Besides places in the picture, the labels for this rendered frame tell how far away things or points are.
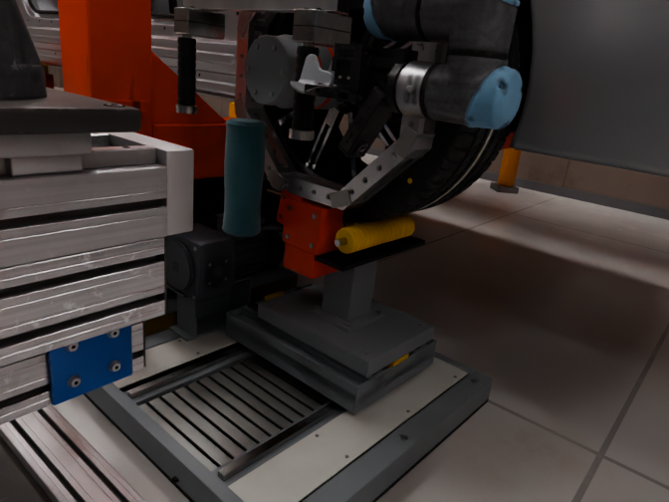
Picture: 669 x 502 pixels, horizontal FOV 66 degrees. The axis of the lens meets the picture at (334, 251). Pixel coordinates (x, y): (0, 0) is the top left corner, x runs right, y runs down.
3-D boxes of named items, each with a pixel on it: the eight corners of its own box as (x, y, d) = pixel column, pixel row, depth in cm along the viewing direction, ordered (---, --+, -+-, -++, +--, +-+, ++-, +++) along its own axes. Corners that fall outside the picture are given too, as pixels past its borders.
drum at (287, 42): (357, 114, 113) (364, 44, 108) (286, 113, 98) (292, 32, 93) (311, 106, 122) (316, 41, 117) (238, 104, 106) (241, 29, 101)
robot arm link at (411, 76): (443, 120, 75) (412, 120, 69) (416, 116, 77) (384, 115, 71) (452, 64, 72) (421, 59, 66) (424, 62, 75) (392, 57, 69)
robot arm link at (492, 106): (532, 64, 65) (517, 132, 68) (454, 58, 72) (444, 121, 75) (506, 58, 60) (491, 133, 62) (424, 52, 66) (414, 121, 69)
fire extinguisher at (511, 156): (523, 192, 466) (539, 124, 446) (512, 195, 446) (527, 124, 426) (496, 185, 481) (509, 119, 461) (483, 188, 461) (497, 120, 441)
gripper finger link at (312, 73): (294, 52, 84) (342, 57, 79) (291, 91, 85) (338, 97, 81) (282, 51, 81) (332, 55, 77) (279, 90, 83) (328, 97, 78)
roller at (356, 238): (419, 237, 134) (422, 215, 132) (345, 259, 112) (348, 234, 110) (400, 231, 137) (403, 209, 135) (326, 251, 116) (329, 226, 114)
